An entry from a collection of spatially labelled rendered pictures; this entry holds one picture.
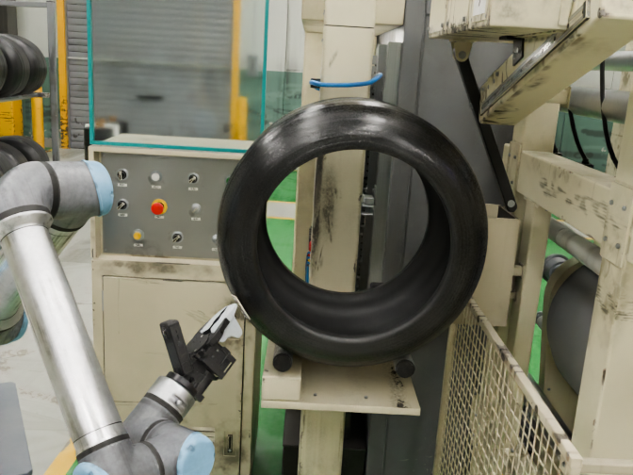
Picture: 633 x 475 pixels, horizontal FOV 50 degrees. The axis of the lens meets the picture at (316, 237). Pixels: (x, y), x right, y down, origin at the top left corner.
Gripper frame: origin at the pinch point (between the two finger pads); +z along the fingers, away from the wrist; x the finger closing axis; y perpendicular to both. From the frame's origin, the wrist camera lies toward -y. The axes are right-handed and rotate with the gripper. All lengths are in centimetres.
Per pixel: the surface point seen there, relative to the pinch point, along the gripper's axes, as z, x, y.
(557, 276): 82, 6, 77
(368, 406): 4.4, 7.5, 39.6
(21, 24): 465, -945, -176
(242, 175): 18.8, 8.4, -19.2
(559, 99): 77, 42, 16
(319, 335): 6.3, 9.9, 16.7
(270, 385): -4.5, -4.4, 21.8
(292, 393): -2.9, -2.0, 26.3
